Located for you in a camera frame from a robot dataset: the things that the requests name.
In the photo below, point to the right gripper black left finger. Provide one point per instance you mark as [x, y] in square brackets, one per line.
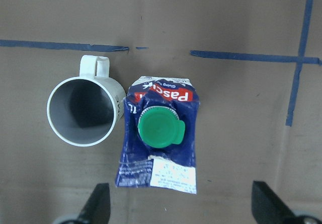
[97, 209]

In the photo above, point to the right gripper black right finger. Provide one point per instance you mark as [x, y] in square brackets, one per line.
[267, 207]

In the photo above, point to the blue milk carton green cap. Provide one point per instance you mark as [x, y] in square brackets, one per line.
[159, 142]

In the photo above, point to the white plastic mug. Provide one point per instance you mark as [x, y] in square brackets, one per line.
[84, 110]

